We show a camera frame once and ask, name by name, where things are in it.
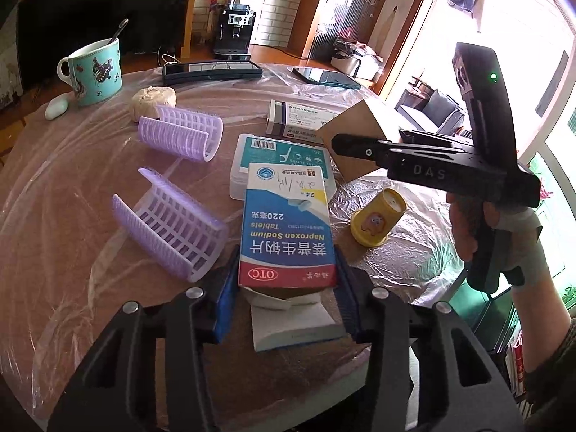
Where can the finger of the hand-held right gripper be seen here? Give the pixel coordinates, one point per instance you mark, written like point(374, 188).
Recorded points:
point(360, 148)
point(432, 137)

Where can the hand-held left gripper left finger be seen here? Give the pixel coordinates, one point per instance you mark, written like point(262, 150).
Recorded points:
point(225, 294)

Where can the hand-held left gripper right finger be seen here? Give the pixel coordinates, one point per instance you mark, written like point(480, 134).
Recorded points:
point(348, 299)

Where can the brown cardboard box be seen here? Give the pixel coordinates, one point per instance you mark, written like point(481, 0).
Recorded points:
point(360, 117)

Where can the white and grey medicine box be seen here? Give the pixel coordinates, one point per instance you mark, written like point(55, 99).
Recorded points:
point(297, 121)

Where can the blue and white medicine box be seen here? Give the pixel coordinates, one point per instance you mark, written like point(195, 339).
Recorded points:
point(288, 234)

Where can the person's right forearm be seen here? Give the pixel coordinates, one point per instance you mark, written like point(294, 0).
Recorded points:
point(544, 315)

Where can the person's right hand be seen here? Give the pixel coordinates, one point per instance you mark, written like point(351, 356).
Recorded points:
point(461, 225)

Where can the dark grey sofa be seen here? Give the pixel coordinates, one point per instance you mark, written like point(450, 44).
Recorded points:
point(432, 108)

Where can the white paper packet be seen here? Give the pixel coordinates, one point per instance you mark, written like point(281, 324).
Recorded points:
point(297, 324)

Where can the yellow paper cup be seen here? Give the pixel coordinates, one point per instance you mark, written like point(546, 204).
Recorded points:
point(378, 220)

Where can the black smartphone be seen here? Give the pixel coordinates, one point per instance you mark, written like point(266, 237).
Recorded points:
point(324, 77)

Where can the purple plastic hair roller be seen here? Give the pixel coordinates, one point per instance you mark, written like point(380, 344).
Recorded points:
point(171, 234)
point(180, 137)

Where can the cluttered white storage box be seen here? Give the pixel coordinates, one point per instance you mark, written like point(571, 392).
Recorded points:
point(360, 60)

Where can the clear plastic floss box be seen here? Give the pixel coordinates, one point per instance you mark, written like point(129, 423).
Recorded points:
point(265, 155)

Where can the long dark blue case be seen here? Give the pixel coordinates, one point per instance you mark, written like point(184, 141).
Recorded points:
point(211, 72)

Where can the black coffee machine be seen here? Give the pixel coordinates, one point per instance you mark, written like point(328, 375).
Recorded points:
point(231, 31)

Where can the stack of books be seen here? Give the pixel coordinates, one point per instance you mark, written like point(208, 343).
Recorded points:
point(515, 369)

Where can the paper-wrapped round tea cake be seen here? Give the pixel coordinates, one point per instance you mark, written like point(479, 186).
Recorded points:
point(150, 99)

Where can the small white oval case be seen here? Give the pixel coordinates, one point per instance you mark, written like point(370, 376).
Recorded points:
point(56, 108)

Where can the teal patterned mug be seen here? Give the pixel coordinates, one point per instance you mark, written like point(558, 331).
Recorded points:
point(96, 76)

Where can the metal spoon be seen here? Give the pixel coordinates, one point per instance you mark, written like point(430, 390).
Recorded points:
point(119, 29)

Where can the black television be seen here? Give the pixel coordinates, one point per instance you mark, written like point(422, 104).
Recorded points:
point(90, 4)

